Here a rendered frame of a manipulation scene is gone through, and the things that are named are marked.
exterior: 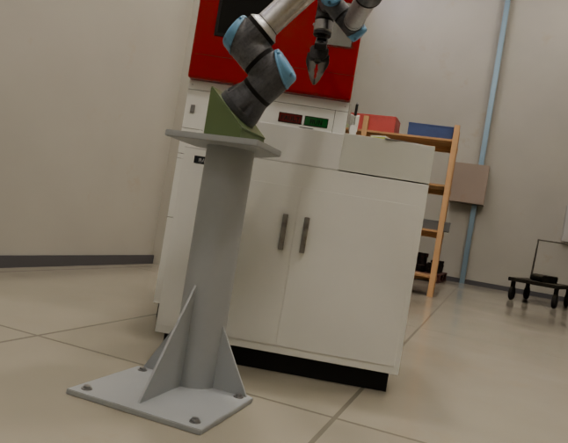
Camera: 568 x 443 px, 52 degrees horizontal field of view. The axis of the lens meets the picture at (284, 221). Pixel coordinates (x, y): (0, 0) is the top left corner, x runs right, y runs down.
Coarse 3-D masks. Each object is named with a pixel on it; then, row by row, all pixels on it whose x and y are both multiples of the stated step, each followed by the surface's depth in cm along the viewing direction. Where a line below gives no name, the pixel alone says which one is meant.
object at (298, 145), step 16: (272, 128) 226; (288, 128) 226; (304, 128) 225; (272, 144) 226; (288, 144) 226; (304, 144) 225; (320, 144) 225; (336, 144) 224; (288, 160) 226; (304, 160) 225; (320, 160) 225; (336, 160) 224
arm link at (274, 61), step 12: (264, 60) 183; (276, 60) 183; (252, 72) 186; (264, 72) 184; (276, 72) 183; (288, 72) 184; (252, 84) 186; (264, 84) 185; (276, 84) 185; (288, 84) 187; (264, 96) 186; (276, 96) 189
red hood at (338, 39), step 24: (216, 0) 287; (240, 0) 285; (264, 0) 284; (216, 24) 286; (288, 24) 284; (312, 24) 283; (336, 24) 282; (216, 48) 286; (288, 48) 284; (336, 48) 282; (192, 72) 287; (216, 72) 286; (240, 72) 285; (336, 72) 282; (312, 96) 286; (336, 96) 282
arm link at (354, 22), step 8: (360, 0) 186; (368, 0) 185; (376, 0) 185; (352, 8) 201; (360, 8) 194; (368, 8) 190; (344, 16) 218; (352, 16) 205; (360, 16) 201; (344, 24) 217; (352, 24) 211; (360, 24) 210; (344, 32) 222; (352, 32) 218; (360, 32) 218; (352, 40) 222
